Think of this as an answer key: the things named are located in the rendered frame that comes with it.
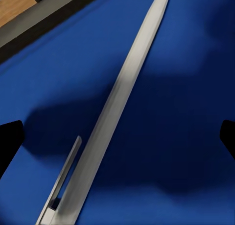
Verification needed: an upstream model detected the pen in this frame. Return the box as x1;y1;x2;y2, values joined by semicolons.
35;0;168;225

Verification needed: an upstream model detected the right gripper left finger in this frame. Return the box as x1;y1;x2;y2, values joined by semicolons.
0;120;25;179

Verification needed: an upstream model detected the folder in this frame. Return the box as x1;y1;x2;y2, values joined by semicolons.
0;0;235;225

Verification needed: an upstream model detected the swivel chair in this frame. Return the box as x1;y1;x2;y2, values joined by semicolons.
0;0;72;47

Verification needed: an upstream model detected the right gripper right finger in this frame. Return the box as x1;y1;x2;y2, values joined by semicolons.
219;120;235;160

